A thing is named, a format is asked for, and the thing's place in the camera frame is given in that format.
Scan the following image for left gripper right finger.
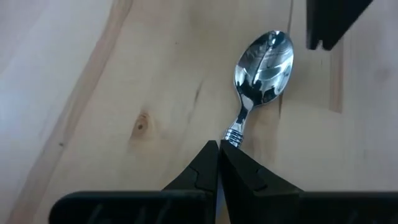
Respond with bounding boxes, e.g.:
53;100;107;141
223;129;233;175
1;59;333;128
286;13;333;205
220;139;302;224

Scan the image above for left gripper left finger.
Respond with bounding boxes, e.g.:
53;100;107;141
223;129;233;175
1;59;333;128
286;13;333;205
163;140;220;224

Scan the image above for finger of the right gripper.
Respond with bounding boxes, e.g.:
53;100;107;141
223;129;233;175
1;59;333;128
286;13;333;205
306;0;321;50
320;0;374;52

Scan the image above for purple handled spoon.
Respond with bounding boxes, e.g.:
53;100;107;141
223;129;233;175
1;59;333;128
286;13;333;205
223;29;295;149

